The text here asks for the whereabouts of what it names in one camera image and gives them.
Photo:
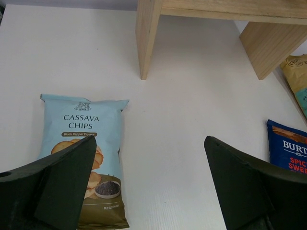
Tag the light blue cassava chips bag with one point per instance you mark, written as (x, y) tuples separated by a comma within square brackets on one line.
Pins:
[(67, 120)]

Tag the blue Burts chilli bag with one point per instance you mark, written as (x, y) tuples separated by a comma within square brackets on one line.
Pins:
[(287, 147)]

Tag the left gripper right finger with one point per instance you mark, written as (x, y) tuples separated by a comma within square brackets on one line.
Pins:
[(254, 194)]

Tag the yellow kettle chips bag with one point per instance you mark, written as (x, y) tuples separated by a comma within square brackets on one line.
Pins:
[(295, 71)]

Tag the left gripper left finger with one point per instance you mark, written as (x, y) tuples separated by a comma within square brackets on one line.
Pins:
[(48, 193)]

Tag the wooden two-tier shelf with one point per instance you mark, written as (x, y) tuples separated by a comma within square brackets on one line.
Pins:
[(274, 28)]

